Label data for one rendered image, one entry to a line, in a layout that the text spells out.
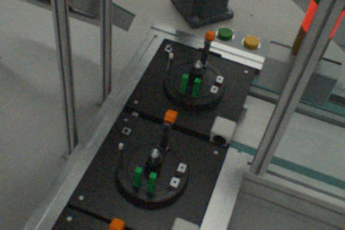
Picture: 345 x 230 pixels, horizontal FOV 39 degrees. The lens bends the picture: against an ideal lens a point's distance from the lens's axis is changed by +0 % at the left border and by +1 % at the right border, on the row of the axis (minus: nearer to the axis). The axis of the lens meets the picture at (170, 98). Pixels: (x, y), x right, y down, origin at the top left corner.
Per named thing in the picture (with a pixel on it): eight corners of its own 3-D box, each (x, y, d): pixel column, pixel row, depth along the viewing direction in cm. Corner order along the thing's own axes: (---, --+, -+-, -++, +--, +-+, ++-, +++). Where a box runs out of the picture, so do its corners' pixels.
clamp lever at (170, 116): (159, 141, 95) (168, 108, 91) (169, 144, 95) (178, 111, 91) (154, 149, 92) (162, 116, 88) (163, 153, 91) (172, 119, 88)
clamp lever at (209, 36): (199, 60, 111) (208, 29, 108) (207, 62, 111) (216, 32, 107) (195, 65, 108) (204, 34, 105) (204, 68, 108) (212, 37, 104)
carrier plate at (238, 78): (162, 45, 120) (163, 38, 119) (254, 75, 116) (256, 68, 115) (123, 111, 105) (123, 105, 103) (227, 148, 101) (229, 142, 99)
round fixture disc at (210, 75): (175, 58, 115) (176, 51, 113) (230, 76, 113) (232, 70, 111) (153, 97, 106) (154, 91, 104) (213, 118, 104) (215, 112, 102)
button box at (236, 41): (212, 40, 131) (216, 22, 126) (286, 64, 128) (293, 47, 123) (204, 56, 126) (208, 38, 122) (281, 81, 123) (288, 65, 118)
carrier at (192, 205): (120, 116, 104) (122, 76, 94) (226, 154, 100) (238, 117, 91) (66, 208, 88) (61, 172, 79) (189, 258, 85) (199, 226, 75)
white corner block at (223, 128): (213, 126, 105) (216, 115, 102) (233, 133, 104) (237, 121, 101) (207, 141, 102) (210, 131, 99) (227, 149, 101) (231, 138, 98)
